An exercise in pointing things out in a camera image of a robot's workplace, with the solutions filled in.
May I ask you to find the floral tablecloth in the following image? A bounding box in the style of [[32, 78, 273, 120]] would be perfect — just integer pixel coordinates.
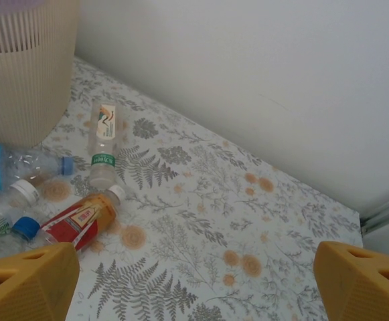
[[0, 55, 364, 321]]

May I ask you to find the red flower label bottle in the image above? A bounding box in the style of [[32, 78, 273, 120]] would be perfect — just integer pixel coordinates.
[[0, 215, 41, 265]]

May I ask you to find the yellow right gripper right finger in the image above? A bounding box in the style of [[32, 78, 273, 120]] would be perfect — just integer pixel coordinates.
[[313, 241, 389, 321]]

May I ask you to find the beige ribbed plastic bin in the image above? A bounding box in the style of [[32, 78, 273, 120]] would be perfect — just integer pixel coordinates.
[[0, 0, 80, 150]]

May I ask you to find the red orange label drink bottle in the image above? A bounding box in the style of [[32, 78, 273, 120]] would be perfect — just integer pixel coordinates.
[[38, 184, 128, 253]]

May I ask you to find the square clear bottle crane label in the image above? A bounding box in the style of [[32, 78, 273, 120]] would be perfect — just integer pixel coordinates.
[[86, 102, 128, 188]]

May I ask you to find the aluminium frame post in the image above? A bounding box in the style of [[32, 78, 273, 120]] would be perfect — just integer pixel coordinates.
[[360, 192, 389, 237]]

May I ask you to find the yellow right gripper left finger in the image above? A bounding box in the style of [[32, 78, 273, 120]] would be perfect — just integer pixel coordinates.
[[0, 242, 80, 321]]

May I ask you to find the clear plastic bottle white cap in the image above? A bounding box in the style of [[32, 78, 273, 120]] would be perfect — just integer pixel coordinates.
[[0, 179, 41, 231]]

